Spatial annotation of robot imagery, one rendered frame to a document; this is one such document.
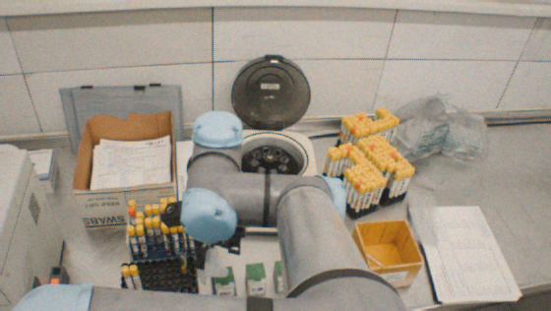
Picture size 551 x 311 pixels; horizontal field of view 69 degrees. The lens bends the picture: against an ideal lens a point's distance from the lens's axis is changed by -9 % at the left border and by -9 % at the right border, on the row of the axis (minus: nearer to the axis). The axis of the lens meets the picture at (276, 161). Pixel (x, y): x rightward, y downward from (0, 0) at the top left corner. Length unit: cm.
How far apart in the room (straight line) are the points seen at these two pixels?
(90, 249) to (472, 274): 95
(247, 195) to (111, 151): 75
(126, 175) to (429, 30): 97
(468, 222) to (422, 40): 56
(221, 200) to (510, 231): 96
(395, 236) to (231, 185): 63
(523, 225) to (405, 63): 60
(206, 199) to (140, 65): 73
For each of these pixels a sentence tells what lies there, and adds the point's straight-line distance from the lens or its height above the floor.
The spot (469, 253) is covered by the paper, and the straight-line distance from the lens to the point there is 121.
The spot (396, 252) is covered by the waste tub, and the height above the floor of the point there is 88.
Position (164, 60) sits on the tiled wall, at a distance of 122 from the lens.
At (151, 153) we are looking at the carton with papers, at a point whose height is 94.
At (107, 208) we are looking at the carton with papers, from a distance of 109.
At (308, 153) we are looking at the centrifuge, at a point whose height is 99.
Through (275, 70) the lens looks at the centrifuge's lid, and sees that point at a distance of 122.
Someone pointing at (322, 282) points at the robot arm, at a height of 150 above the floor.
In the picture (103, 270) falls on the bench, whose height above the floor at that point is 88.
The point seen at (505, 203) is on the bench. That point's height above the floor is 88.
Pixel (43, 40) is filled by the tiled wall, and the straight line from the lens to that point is 124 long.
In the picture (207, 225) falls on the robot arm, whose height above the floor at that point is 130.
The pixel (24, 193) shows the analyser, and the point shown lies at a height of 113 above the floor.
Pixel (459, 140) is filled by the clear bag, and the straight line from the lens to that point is 148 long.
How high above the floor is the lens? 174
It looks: 42 degrees down
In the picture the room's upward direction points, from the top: 6 degrees clockwise
